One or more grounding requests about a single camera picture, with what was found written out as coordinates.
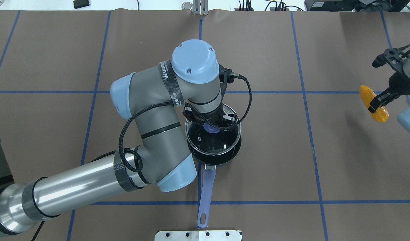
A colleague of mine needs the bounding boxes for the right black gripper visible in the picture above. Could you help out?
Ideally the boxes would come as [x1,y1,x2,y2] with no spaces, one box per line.
[368,48,410,114]

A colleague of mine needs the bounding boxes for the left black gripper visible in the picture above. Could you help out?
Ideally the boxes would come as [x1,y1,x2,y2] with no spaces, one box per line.
[182,64,240,132]

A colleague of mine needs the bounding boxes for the yellow corn cob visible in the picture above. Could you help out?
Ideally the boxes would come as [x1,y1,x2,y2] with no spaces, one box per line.
[360,85,389,123]

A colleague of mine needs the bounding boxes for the glass lid with blue knob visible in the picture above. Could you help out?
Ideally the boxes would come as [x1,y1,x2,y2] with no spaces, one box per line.
[183,104,242,157]

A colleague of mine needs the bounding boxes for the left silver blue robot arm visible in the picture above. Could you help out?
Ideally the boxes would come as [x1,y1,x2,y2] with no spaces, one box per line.
[0,39,251,238]

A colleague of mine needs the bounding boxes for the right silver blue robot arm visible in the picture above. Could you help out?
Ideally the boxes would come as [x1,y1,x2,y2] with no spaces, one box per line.
[360,46,410,122]

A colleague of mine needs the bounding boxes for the dark blue saucepan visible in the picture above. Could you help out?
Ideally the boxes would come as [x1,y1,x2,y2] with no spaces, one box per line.
[185,104,242,229]

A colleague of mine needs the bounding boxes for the brown paper table mat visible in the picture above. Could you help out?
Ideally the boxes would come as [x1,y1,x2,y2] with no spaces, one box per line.
[0,9,410,241]

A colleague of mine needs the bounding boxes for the small metal cylinder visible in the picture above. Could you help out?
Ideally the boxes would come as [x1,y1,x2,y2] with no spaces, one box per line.
[182,1,193,10]

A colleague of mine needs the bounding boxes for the small black square device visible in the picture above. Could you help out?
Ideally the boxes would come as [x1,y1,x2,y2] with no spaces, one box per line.
[73,0,90,9]

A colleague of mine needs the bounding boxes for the aluminium frame post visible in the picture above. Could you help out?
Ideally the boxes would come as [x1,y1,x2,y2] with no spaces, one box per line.
[192,0,209,16]

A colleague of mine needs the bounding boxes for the white pedestal base plate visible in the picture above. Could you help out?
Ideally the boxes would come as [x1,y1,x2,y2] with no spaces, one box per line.
[154,230,243,241]

